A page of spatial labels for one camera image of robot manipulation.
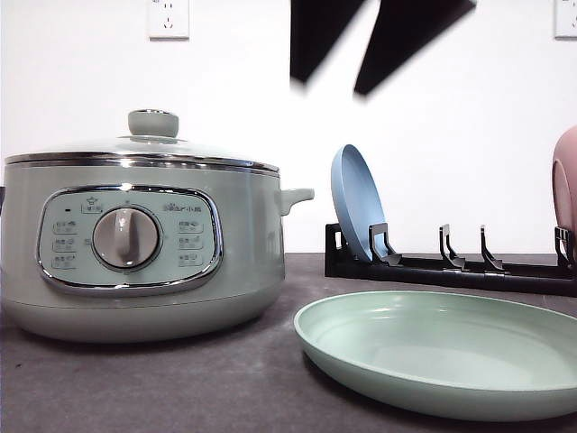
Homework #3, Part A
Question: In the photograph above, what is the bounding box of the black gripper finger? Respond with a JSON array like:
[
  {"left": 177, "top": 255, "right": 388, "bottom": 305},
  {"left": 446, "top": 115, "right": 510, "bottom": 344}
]
[
  {"left": 290, "top": 0, "right": 363, "bottom": 84},
  {"left": 354, "top": 0, "right": 476, "bottom": 96}
]

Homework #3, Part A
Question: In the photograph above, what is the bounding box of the glass steamer lid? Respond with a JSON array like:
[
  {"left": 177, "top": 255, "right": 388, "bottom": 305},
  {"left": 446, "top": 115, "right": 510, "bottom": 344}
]
[{"left": 5, "top": 109, "right": 279, "bottom": 173}]

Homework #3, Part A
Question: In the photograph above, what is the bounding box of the green plate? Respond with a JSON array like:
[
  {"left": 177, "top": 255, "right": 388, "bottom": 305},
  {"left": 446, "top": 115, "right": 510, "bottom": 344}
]
[{"left": 294, "top": 290, "right": 577, "bottom": 423}]

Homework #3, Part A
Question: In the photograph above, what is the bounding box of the blue plate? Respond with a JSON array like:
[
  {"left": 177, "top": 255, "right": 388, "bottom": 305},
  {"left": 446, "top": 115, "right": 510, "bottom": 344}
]
[{"left": 331, "top": 144, "right": 387, "bottom": 262}]

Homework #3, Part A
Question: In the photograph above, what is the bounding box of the pink plate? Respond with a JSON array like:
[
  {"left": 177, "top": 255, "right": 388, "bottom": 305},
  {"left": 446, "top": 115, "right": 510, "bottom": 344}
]
[{"left": 552, "top": 125, "right": 577, "bottom": 263}]

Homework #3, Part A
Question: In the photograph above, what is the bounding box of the black plate rack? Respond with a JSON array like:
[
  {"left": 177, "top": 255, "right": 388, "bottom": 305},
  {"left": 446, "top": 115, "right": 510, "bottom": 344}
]
[{"left": 325, "top": 223, "right": 577, "bottom": 295}]

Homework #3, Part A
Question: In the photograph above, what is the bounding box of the green electric steamer pot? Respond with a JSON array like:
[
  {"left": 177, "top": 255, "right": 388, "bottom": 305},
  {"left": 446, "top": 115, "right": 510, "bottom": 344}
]
[{"left": 2, "top": 152, "right": 315, "bottom": 342}]

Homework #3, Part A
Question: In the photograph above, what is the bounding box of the white wall socket left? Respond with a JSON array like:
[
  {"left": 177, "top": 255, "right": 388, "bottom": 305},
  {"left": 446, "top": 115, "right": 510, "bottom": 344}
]
[{"left": 148, "top": 0, "right": 189, "bottom": 42}]

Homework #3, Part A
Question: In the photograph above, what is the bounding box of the white wall socket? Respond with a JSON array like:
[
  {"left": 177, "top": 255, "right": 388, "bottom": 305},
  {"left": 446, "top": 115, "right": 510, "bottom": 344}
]
[
  {"left": 554, "top": 0, "right": 577, "bottom": 41},
  {"left": 148, "top": 0, "right": 189, "bottom": 42}
]

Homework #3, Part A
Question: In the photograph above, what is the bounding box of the white wall socket right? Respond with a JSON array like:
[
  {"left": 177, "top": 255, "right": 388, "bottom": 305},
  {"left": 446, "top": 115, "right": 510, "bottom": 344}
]
[{"left": 554, "top": 0, "right": 577, "bottom": 41}]

